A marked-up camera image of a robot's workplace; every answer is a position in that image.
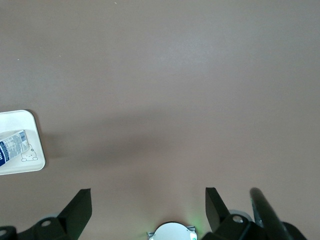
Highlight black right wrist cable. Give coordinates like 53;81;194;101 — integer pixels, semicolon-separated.
249;187;293;240

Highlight cream plastic tray bear print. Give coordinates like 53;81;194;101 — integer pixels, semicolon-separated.
0;109;47;176

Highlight blue white milk carton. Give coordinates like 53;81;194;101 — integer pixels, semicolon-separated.
0;129;32;169

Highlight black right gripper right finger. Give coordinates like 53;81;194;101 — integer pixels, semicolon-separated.
202;187;266;240

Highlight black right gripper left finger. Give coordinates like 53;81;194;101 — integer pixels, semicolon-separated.
0;187;93;240

